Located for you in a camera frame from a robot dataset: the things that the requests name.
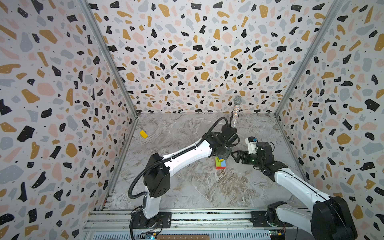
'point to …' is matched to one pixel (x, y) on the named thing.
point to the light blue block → (223, 163)
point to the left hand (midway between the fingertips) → (226, 149)
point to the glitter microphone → (237, 100)
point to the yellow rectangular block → (143, 134)
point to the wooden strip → (200, 237)
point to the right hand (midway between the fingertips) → (235, 151)
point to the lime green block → (218, 163)
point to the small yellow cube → (221, 160)
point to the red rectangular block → (220, 167)
